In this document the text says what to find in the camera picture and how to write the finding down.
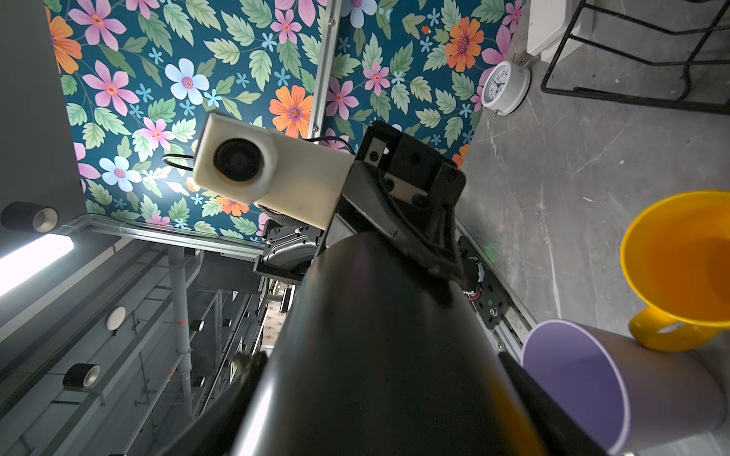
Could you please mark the lavender plastic cup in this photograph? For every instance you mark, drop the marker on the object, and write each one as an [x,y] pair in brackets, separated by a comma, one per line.
[625,397]

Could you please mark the black mug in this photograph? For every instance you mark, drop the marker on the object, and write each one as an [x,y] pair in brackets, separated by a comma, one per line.
[377,357]

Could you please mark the yellow plastic mug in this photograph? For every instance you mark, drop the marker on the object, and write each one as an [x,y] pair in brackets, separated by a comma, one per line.
[675,258]

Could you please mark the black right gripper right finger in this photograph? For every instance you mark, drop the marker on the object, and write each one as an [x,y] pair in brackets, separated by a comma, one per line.
[560,434]

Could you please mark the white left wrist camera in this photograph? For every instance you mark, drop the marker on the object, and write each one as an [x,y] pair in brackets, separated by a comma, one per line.
[249,164]

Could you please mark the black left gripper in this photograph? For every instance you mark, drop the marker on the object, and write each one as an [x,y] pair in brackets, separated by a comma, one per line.
[406,192]

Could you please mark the white round alarm clock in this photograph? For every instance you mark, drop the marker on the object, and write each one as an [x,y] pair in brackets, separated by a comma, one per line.
[506,88]

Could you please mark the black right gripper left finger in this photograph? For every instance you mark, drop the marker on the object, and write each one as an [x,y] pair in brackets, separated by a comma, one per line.
[215,430]

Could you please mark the white rectangular box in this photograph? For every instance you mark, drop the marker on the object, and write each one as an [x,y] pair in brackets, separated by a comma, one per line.
[549,20]

